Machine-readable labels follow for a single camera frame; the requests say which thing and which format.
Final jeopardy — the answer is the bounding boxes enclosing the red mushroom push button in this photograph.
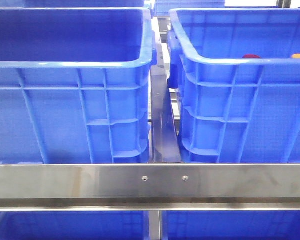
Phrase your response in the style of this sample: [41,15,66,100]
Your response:
[242,53,261,59]

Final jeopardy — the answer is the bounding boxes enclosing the large blue crate left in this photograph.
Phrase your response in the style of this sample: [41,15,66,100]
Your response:
[0,7,156,165]

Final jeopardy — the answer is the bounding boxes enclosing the large blue crate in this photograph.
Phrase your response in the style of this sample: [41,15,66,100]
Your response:
[167,8,300,164]
[0,7,156,165]

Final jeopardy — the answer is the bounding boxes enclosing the large blue crate right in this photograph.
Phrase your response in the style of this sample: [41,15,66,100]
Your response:
[167,8,300,164]

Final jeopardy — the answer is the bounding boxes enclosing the lower blue crate right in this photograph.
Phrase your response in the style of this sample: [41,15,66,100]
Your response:
[163,210,300,240]

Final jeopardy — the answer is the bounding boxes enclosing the far blue crate right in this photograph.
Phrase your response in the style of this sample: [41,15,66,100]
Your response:
[154,0,226,16]

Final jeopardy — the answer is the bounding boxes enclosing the lower blue crate left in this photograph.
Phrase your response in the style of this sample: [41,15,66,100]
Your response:
[0,211,150,240]

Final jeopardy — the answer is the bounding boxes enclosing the far blue crate left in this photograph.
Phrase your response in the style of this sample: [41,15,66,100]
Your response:
[0,0,154,9]

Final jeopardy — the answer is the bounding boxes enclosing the steel centre divider rail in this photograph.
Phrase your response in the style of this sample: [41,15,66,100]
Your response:
[150,42,182,164]

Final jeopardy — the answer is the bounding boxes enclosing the steel rack front rail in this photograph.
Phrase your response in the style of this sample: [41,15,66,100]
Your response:
[0,163,300,212]

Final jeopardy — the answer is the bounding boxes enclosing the steel vertical rack post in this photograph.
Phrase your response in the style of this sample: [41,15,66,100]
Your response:
[148,210,163,240]

